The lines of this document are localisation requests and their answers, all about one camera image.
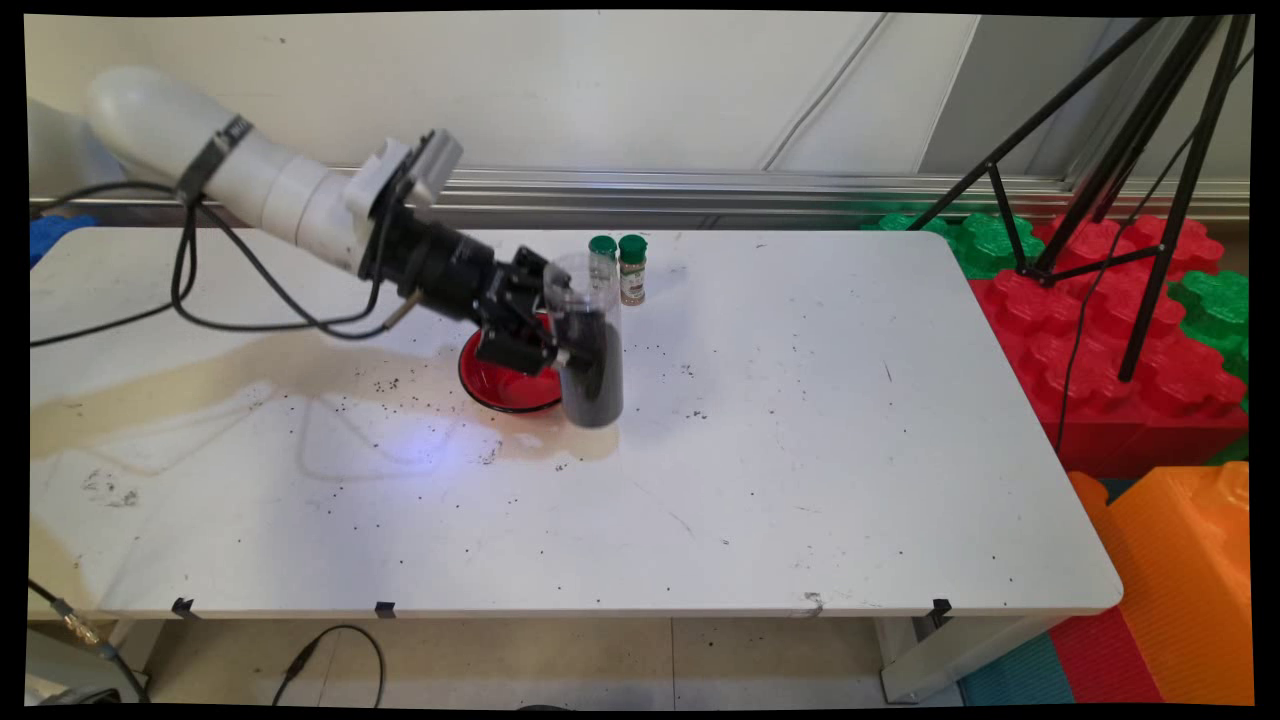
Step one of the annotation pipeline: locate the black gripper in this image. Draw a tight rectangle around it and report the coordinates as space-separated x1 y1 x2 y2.
360 190 573 377

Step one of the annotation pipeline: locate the clear jar with black grains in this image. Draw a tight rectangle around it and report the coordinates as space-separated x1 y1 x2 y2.
543 252 626 429

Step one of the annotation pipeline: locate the red bowl with black rim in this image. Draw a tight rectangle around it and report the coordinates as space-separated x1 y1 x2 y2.
458 315 566 414

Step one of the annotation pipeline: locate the blue object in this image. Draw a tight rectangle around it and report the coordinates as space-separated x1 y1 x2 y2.
30 213 101 269

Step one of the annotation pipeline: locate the white table leg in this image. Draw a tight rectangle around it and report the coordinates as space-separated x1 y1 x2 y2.
880 615 1061 704
25 618 166 704

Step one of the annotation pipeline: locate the teal floor mat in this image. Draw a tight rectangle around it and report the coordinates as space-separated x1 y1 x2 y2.
958 632 1076 706

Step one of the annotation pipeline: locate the black tripod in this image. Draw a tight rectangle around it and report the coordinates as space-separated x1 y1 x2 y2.
905 15 1254 384

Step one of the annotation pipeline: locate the red floor mat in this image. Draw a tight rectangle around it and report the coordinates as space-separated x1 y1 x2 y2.
1048 605 1166 706

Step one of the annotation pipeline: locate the orange foam block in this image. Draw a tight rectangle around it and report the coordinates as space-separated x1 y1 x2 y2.
1068 462 1254 706

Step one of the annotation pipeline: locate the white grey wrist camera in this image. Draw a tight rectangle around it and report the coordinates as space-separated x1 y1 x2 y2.
345 128 464 216

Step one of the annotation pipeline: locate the aluminium rail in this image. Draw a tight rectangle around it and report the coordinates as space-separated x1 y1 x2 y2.
30 165 1251 231

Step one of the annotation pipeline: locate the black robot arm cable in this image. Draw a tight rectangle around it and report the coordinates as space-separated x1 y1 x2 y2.
30 180 421 348

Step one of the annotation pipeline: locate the black arm strap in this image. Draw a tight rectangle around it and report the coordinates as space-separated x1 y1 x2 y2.
178 113 253 206

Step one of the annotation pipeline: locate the grey wall cable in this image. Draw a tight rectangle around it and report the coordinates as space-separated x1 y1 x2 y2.
760 12 891 171

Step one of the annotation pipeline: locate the black floor cable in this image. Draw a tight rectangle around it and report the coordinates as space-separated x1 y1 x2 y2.
272 625 386 708

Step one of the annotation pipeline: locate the cable with metal connectors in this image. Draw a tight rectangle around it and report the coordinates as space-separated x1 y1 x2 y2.
28 578 151 704

